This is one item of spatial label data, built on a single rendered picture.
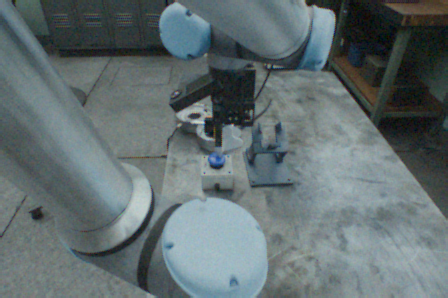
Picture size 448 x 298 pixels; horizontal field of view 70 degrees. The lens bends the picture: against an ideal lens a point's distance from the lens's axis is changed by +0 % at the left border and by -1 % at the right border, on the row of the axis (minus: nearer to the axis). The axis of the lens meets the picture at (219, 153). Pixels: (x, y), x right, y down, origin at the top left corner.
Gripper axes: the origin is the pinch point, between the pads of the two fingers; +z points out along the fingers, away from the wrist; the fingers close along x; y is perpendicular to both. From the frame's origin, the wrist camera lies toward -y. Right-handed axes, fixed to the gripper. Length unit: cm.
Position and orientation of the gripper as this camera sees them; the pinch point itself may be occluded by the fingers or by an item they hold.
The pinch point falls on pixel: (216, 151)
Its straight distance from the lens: 70.6
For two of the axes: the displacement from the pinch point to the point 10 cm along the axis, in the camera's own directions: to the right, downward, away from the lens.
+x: -0.4, -6.1, 7.9
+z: 0.0, 7.9, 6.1
